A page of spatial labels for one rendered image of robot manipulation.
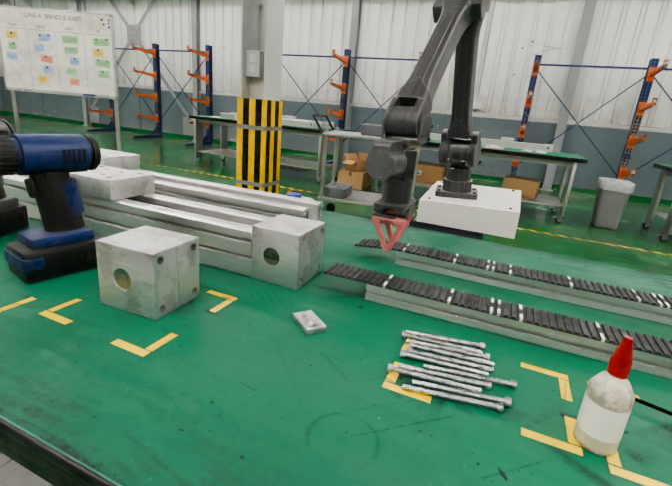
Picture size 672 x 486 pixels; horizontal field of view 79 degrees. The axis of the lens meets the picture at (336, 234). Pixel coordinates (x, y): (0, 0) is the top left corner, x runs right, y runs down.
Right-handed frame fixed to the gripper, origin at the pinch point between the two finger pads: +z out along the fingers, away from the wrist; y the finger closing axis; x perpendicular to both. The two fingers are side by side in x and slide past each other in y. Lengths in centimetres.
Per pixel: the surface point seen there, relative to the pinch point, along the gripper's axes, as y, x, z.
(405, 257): 2.0, 3.9, 1.6
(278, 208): 4.9, -24.1, -4.4
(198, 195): 4.7, -45.7, -3.8
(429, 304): 21.1, 12.1, 1.4
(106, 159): 5, -75, -9
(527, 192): -469, 54, 53
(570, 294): 1.5, 33.9, 2.1
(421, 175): -472, -78, 51
